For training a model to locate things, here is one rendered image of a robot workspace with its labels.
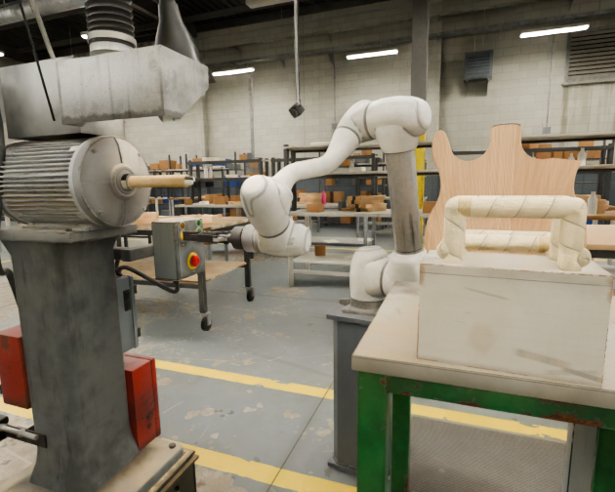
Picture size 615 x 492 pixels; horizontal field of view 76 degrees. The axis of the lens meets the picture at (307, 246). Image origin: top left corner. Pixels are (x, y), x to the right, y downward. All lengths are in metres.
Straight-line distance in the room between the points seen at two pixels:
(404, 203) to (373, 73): 11.11
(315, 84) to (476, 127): 4.81
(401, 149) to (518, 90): 10.84
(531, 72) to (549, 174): 11.27
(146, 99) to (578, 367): 0.94
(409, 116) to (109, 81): 0.85
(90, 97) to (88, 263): 0.51
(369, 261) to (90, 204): 1.00
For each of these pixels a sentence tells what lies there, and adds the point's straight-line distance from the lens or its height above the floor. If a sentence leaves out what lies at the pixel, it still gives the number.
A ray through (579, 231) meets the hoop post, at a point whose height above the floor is 1.16.
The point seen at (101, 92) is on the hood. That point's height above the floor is 1.45.
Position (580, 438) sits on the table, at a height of 0.56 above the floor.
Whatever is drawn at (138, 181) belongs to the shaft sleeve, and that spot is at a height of 1.25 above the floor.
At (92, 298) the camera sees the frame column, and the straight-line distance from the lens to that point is 1.38.
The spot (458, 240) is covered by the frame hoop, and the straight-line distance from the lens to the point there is 0.70.
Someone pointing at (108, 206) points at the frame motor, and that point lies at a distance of 1.19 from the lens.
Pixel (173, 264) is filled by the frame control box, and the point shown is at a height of 0.98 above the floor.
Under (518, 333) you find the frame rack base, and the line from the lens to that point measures 0.72.
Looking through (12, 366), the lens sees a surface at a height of 0.69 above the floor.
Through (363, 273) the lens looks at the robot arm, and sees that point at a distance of 1.61.
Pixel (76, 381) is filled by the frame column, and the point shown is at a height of 0.67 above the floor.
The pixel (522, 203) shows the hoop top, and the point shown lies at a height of 1.20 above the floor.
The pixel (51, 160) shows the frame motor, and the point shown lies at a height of 1.31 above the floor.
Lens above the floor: 1.24
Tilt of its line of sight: 9 degrees down
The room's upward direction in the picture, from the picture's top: 1 degrees counter-clockwise
